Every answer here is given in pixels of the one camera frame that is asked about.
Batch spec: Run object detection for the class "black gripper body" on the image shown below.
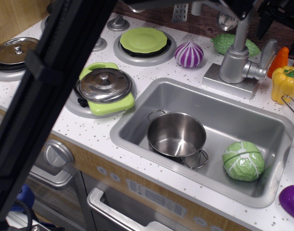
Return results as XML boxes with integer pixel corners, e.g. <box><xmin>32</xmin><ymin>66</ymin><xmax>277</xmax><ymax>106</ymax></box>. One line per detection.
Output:
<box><xmin>257</xmin><ymin>0</ymin><xmax>294</xmax><ymax>26</ymax></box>

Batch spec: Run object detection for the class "silver faucet lever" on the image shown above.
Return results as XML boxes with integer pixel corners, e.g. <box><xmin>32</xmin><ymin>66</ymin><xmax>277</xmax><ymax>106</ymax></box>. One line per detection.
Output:
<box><xmin>259</xmin><ymin>38</ymin><xmax>278</xmax><ymax>70</ymax></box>

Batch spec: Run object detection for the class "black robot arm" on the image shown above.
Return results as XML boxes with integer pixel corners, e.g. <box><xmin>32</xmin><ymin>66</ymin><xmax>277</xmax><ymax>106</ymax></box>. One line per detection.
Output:
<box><xmin>0</xmin><ymin>0</ymin><xmax>294</xmax><ymax>231</ymax></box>

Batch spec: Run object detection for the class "orange toy carrot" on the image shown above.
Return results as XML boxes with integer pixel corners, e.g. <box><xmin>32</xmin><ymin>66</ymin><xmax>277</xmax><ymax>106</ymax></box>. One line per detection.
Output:
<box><xmin>267</xmin><ymin>47</ymin><xmax>289</xmax><ymax>78</ymax></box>

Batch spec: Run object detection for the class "yellow toy bell pepper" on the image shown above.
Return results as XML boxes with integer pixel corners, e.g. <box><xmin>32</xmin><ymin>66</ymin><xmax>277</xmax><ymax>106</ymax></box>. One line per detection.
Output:
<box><xmin>271</xmin><ymin>66</ymin><xmax>294</xmax><ymax>104</ymax></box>

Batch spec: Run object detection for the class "hanging metal ladle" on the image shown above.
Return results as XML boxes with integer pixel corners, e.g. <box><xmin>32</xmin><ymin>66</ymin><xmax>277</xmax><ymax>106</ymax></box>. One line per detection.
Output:
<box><xmin>216</xmin><ymin>13</ymin><xmax>238</xmax><ymax>31</ymax></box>

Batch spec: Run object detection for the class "green toy bitter gourd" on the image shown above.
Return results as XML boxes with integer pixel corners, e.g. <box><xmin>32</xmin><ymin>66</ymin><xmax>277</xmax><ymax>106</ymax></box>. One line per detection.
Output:
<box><xmin>210</xmin><ymin>34</ymin><xmax>261</xmax><ymax>57</ymax></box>

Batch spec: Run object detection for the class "silver toy faucet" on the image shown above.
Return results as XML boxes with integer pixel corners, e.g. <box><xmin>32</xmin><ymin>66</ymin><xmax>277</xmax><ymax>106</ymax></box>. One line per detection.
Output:
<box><xmin>202</xmin><ymin>15</ymin><xmax>268</xmax><ymax>100</ymax></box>

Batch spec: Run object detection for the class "purple striped toy onion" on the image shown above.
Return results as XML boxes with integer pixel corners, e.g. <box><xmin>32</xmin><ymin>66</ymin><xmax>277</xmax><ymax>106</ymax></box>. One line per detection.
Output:
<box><xmin>175</xmin><ymin>41</ymin><xmax>204</xmax><ymax>68</ymax></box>

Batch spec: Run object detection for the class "hanging metal spatula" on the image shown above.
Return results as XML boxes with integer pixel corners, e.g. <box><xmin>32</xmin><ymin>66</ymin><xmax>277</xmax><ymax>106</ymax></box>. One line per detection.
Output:
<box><xmin>172</xmin><ymin>3</ymin><xmax>189</xmax><ymax>23</ymax></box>

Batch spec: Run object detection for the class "silver sink basin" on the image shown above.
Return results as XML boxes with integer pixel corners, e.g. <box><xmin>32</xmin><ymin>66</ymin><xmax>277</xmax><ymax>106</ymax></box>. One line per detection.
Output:
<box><xmin>110</xmin><ymin>78</ymin><xmax>294</xmax><ymax>208</ymax></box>

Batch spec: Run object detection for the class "green toy cabbage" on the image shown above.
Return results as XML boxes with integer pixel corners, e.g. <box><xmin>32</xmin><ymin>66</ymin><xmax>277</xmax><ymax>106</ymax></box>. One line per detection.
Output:
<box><xmin>222</xmin><ymin>141</ymin><xmax>265</xmax><ymax>182</ymax></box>

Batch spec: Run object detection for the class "back right burner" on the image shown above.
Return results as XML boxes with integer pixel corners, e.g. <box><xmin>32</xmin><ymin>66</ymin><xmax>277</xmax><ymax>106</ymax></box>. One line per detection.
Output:
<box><xmin>113</xmin><ymin>32</ymin><xmax>177</xmax><ymax>67</ymax></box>

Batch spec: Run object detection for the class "green round plate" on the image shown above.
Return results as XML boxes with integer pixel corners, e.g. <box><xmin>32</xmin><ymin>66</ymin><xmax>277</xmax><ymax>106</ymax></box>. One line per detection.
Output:
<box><xmin>120</xmin><ymin>27</ymin><xmax>168</xmax><ymax>54</ymax></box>

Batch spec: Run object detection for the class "hanging slotted spoon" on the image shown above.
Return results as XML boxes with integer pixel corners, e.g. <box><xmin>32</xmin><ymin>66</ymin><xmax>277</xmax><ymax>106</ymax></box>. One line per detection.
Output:
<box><xmin>129</xmin><ymin>6</ymin><xmax>145</xmax><ymax>13</ymax></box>

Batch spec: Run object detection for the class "silver stove knob back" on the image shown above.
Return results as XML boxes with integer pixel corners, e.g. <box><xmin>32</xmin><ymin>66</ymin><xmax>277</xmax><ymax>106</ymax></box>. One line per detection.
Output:
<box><xmin>106</xmin><ymin>15</ymin><xmax>130</xmax><ymax>32</ymax></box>

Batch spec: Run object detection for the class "silver stove knob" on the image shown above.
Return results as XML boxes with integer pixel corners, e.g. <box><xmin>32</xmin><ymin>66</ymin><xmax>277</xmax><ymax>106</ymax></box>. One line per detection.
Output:
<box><xmin>92</xmin><ymin>37</ymin><xmax>107</xmax><ymax>52</ymax></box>
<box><xmin>106</xmin><ymin>15</ymin><xmax>130</xmax><ymax>32</ymax></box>

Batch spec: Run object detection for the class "stainless steel pot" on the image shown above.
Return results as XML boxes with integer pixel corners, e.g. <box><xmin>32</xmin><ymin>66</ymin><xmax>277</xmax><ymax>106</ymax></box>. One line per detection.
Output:
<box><xmin>146</xmin><ymin>110</ymin><xmax>208</xmax><ymax>170</ymax></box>

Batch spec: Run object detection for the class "purple toy eggplant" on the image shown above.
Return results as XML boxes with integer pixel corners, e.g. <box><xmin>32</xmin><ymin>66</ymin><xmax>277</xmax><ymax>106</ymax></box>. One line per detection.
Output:
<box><xmin>279</xmin><ymin>185</ymin><xmax>294</xmax><ymax>218</ymax></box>

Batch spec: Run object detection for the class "silver stove knob middle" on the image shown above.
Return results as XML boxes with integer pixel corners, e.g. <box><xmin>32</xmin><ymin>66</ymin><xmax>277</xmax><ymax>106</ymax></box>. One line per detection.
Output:
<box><xmin>92</xmin><ymin>37</ymin><xmax>107</xmax><ymax>52</ymax></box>

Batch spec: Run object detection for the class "steel pot lid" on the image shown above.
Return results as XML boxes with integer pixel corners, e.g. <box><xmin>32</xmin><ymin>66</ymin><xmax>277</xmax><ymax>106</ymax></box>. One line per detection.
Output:
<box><xmin>0</xmin><ymin>37</ymin><xmax>39</xmax><ymax>65</ymax></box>
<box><xmin>78</xmin><ymin>68</ymin><xmax>132</xmax><ymax>104</ymax></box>

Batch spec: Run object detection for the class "green cutting board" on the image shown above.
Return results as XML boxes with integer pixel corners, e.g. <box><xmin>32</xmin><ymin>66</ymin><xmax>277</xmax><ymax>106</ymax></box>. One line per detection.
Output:
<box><xmin>77</xmin><ymin>63</ymin><xmax>135</xmax><ymax>116</ymax></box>

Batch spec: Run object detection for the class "front right burner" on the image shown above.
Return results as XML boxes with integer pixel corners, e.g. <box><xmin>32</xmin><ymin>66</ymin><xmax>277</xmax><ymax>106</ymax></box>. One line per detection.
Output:
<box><xmin>65</xmin><ymin>77</ymin><xmax>137</xmax><ymax>118</ymax></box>

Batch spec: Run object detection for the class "back left burner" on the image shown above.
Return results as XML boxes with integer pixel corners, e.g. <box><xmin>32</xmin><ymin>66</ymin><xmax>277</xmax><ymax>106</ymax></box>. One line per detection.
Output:
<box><xmin>40</xmin><ymin>15</ymin><xmax>50</xmax><ymax>32</ymax></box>

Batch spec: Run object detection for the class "silver oven dial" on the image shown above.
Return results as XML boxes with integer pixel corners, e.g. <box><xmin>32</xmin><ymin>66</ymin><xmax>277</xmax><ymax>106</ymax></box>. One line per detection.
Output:
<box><xmin>43</xmin><ymin>139</ymin><xmax>74</xmax><ymax>168</ymax></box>

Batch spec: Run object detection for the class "blue plastic device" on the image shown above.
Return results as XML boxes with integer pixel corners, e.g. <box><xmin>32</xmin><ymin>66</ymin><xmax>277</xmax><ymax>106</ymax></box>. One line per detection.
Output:
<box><xmin>12</xmin><ymin>184</ymin><xmax>35</xmax><ymax>212</ymax></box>

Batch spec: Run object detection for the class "wire basket handle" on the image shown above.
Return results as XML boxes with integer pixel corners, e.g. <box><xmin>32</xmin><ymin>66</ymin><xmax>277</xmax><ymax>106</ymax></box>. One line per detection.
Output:
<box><xmin>281</xmin><ymin>95</ymin><xmax>294</xmax><ymax>114</ymax></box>

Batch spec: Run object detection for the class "hanging silver handle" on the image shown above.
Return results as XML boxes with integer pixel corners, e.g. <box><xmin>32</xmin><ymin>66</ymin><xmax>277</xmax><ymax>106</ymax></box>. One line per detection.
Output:
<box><xmin>191</xmin><ymin>1</ymin><xmax>203</xmax><ymax>16</ymax></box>

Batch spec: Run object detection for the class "silver dishwasher handle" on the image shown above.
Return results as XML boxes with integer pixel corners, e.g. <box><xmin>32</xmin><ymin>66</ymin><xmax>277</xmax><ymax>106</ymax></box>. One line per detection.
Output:
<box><xmin>87</xmin><ymin>187</ymin><xmax>172</xmax><ymax>231</ymax></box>

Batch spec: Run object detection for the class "silver oven door handle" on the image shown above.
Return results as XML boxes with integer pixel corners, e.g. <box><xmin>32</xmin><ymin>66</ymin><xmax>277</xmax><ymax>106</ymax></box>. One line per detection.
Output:
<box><xmin>29</xmin><ymin>165</ymin><xmax>76</xmax><ymax>191</ymax></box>

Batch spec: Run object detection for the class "black coiled cable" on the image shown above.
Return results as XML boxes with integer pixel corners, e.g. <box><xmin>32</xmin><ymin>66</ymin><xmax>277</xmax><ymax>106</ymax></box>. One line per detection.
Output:
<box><xmin>15</xmin><ymin>198</ymin><xmax>33</xmax><ymax>231</ymax></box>

